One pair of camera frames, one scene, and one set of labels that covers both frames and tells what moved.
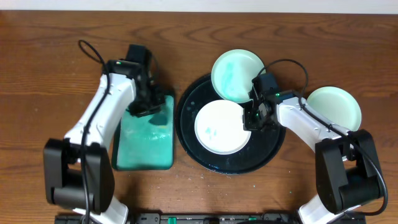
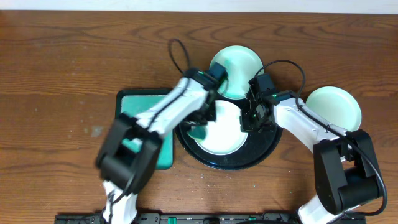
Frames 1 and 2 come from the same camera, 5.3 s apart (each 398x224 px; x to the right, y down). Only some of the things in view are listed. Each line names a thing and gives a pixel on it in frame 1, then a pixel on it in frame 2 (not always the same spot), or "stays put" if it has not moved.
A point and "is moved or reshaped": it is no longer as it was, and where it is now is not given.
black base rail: (208, 218) stays put
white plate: (218, 127) stays put
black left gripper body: (147, 107) to (205, 115)
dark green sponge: (159, 119) is moved or reshaped
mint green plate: (338, 105) stays put
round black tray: (260, 145) stays put
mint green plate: (232, 73) is moved or reshaped
